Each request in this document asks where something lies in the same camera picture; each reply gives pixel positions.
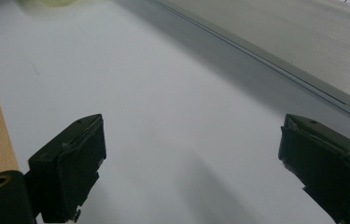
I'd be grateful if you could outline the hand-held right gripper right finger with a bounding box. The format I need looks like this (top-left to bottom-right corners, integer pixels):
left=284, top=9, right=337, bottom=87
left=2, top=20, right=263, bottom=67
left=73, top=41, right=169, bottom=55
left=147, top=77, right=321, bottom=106
left=277, top=113, right=350, bottom=224

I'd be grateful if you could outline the white wire shelf rack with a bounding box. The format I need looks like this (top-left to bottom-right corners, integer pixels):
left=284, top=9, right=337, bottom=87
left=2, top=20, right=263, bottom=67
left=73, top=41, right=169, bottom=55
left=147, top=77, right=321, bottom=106
left=111, top=0, right=350, bottom=128

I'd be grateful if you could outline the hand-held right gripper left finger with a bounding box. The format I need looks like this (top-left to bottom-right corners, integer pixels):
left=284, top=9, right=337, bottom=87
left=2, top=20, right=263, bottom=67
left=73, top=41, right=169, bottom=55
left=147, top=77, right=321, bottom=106
left=27, top=113, right=108, bottom=224

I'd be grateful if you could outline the yellow-green round plate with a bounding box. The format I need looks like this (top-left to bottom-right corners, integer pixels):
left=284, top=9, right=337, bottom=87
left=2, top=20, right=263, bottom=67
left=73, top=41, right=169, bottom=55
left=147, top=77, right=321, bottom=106
left=16, top=0, right=82, bottom=8

